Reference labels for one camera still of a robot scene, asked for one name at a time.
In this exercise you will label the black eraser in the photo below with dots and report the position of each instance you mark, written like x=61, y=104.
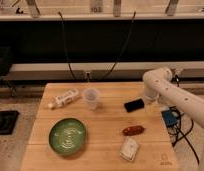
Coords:
x=134, y=105

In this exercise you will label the red-brown snack packet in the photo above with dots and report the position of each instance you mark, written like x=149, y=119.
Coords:
x=133, y=130

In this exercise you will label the black floor mat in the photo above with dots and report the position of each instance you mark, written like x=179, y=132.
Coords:
x=7, y=121

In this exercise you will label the dark chair at left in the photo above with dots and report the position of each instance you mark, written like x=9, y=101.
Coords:
x=6, y=57

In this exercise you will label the blue connector box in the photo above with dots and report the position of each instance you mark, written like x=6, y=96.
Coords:
x=169, y=119

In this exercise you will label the white wall outlet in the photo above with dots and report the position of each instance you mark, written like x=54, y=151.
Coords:
x=87, y=75

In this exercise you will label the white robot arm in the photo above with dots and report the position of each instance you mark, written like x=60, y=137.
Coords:
x=158, y=83

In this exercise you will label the green ceramic plate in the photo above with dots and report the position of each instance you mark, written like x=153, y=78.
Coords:
x=67, y=136

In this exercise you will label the translucent plastic cup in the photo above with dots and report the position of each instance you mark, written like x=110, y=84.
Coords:
x=91, y=98

